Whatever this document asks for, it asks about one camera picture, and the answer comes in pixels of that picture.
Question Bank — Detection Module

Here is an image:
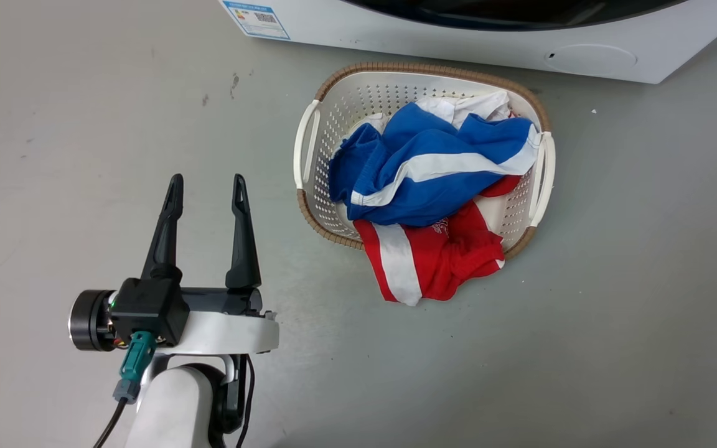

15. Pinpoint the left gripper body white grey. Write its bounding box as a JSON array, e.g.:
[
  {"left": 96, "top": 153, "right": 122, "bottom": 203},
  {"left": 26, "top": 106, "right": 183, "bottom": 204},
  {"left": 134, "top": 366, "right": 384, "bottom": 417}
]
[{"left": 69, "top": 286, "right": 280, "bottom": 357}]

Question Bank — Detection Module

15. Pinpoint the black cable with teal plug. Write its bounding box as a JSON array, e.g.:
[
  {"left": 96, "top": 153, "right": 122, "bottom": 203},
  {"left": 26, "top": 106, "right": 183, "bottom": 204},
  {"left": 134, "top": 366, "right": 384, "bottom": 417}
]
[{"left": 92, "top": 330, "right": 158, "bottom": 448}]

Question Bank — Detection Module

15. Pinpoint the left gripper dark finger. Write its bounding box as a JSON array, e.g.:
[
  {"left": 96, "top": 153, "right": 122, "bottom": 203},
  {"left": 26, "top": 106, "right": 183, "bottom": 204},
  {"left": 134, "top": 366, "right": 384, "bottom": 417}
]
[
  {"left": 225, "top": 174, "right": 263, "bottom": 290},
  {"left": 140, "top": 174, "right": 184, "bottom": 281}
]

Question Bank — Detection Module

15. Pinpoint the blue energy label sticker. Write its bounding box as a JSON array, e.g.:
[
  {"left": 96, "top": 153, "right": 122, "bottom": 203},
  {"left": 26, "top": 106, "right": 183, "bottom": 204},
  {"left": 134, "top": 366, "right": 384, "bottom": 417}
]
[{"left": 222, "top": 0, "right": 291, "bottom": 41}]

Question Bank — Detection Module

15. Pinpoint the red garment with white stripe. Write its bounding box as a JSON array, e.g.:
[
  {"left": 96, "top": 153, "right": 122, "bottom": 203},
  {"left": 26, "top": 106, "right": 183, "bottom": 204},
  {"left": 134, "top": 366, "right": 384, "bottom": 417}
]
[{"left": 352, "top": 174, "right": 523, "bottom": 307}]

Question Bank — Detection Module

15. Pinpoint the round white filter cover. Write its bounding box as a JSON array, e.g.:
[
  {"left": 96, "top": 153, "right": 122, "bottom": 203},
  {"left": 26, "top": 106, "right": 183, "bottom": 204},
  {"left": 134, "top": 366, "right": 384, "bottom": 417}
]
[{"left": 543, "top": 44, "right": 639, "bottom": 78}]

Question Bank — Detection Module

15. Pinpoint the white perforated laundry basket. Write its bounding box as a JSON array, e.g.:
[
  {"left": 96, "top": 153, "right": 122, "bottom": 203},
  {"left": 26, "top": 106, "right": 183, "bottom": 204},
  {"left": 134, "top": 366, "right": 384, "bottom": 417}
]
[{"left": 293, "top": 61, "right": 557, "bottom": 261}]

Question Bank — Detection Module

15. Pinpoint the white washing machine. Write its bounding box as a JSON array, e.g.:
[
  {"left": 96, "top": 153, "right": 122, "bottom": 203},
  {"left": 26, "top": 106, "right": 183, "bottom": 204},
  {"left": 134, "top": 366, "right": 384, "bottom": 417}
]
[{"left": 218, "top": 0, "right": 717, "bottom": 85}]

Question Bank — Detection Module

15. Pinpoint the blue garment with white stripe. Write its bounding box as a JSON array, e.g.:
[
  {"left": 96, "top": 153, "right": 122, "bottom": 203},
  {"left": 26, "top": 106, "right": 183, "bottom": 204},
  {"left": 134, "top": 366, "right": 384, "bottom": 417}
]
[{"left": 328, "top": 101, "right": 542, "bottom": 228}]

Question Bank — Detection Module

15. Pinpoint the thin black cable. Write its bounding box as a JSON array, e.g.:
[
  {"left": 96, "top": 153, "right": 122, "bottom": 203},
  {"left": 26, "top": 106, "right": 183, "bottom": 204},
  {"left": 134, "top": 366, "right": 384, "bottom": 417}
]
[{"left": 235, "top": 353, "right": 255, "bottom": 448}]

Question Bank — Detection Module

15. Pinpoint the dark glass washing machine door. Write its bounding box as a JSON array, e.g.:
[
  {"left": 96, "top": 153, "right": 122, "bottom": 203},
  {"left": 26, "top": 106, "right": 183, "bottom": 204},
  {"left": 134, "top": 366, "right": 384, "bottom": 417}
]
[{"left": 340, "top": 0, "right": 690, "bottom": 32}]

